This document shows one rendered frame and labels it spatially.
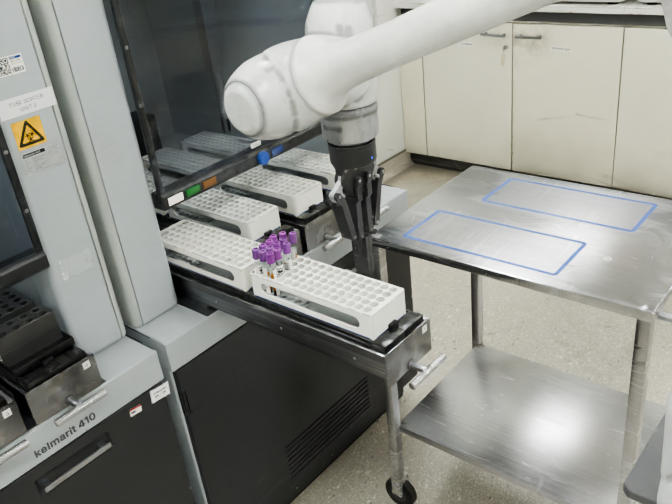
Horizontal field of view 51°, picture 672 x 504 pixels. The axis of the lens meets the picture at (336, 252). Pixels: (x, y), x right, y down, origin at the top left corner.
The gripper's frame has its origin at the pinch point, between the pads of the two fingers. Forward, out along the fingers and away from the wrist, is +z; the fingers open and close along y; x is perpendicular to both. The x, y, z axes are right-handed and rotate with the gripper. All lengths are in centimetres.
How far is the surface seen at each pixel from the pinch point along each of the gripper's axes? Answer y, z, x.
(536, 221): -47.1, 13.0, 8.9
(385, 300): -0.1, 8.5, 3.8
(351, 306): 4.4, 8.5, -0.1
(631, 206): -63, 13, 23
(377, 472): -31, 95, -30
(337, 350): 6.8, 17.2, -2.5
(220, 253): 1.7, 9.1, -36.9
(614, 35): -229, 17, -44
